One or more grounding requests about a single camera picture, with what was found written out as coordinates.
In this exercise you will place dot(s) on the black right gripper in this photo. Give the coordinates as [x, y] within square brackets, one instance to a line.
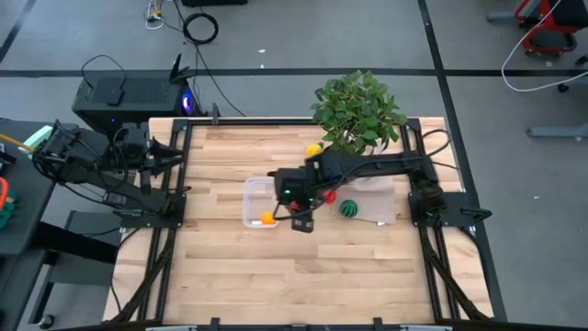
[294, 184]

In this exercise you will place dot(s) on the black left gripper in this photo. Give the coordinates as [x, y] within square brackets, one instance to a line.
[135, 142]

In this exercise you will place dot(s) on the yellow toy lemon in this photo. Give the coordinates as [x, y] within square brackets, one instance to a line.
[313, 150]

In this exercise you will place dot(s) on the orange toy fruit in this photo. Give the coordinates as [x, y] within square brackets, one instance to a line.
[267, 218]

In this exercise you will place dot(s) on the green striped toy watermelon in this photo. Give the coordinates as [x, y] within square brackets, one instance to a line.
[348, 208]

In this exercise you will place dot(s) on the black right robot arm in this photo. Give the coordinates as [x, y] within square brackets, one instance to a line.
[367, 165]

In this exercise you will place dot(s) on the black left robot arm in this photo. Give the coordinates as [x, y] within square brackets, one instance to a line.
[78, 161]

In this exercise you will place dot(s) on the clear plastic tupperware container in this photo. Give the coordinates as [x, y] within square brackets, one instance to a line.
[257, 197]

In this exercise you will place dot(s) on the black computer tower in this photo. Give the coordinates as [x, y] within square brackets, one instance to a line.
[133, 99]

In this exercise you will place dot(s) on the beige folded cloth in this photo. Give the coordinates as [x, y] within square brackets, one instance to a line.
[376, 202]

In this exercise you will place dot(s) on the black wifi antenna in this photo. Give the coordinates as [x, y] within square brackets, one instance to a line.
[178, 73]

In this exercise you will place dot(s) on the potted green leafy plant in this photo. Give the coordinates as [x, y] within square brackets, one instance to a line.
[356, 110]

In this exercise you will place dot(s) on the mint green object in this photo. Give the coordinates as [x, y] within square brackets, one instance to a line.
[39, 135]

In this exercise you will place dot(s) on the black floor box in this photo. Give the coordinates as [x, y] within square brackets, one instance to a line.
[213, 3]

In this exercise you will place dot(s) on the orange and green object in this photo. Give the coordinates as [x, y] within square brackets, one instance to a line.
[3, 193]

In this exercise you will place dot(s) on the grey desk foot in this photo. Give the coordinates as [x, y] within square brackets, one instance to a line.
[560, 132]

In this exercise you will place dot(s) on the red and black cart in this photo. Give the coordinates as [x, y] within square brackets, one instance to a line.
[551, 39]

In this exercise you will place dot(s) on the black frame clamp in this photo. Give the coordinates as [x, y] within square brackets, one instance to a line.
[378, 323]
[214, 323]
[215, 115]

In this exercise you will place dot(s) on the black aluminium table frame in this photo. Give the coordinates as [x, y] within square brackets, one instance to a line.
[257, 122]

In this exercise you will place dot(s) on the silver metal bracket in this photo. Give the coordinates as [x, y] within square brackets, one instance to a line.
[172, 328]
[425, 328]

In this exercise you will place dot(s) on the black wedge bracket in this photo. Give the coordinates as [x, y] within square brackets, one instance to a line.
[475, 214]

